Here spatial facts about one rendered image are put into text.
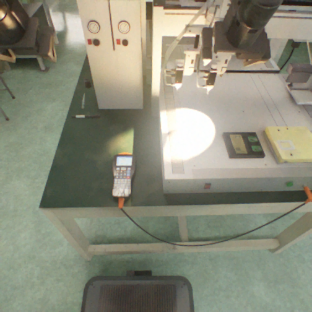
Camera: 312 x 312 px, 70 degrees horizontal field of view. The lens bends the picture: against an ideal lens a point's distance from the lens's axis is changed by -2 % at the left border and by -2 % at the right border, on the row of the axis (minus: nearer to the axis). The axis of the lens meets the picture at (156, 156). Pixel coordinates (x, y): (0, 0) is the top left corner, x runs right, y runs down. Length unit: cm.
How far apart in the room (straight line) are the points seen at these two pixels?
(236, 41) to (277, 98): 74
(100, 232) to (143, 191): 81
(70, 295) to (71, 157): 86
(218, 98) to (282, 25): 35
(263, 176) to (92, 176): 62
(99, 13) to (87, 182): 60
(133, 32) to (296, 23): 58
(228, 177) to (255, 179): 10
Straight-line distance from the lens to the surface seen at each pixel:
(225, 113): 101
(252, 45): 52
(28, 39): 54
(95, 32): 96
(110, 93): 110
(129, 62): 101
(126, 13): 93
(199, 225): 163
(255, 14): 44
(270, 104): 115
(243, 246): 149
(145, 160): 92
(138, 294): 123
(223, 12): 78
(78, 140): 103
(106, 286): 125
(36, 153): 212
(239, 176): 81
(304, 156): 92
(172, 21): 88
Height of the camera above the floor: 148
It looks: 52 degrees down
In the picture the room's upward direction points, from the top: 3 degrees clockwise
